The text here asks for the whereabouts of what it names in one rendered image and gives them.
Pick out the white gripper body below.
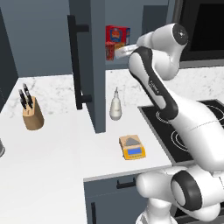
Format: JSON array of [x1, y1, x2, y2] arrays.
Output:
[[114, 43, 138, 60]]

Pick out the grey cabinet door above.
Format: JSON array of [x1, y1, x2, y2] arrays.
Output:
[[68, 0, 107, 135]]

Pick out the yellow digital scale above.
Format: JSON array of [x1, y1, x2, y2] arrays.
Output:
[[118, 134, 147, 161]]

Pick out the red and blue box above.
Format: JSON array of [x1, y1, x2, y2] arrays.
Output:
[[105, 24, 131, 46]]

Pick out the white bottle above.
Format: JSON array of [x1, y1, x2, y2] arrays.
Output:
[[108, 87, 123, 122]]

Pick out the black microwave oven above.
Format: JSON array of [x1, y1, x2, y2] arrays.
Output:
[[174, 0, 224, 62]]

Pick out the black hob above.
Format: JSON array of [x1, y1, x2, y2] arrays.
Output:
[[137, 98, 224, 166]]

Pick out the wooden knife block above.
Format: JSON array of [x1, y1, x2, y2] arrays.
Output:
[[22, 96, 46, 131]]

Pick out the grey drawer front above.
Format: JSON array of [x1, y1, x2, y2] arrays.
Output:
[[83, 173, 141, 203]]

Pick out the grey base cupboard door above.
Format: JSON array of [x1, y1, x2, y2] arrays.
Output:
[[84, 194, 151, 224]]

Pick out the grey wall cabinet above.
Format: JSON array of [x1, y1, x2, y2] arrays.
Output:
[[104, 0, 177, 71]]

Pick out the black cabinet door handle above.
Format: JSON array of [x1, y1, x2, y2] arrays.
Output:
[[66, 15, 94, 111]]

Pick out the black handled knife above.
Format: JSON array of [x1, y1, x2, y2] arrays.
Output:
[[27, 93, 34, 109], [22, 83, 32, 107], [17, 88, 27, 110]]

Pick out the black drawer handle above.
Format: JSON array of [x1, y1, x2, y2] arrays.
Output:
[[115, 178, 137, 190]]

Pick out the black cupboard door handle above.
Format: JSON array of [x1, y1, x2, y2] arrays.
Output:
[[90, 201, 97, 224]]

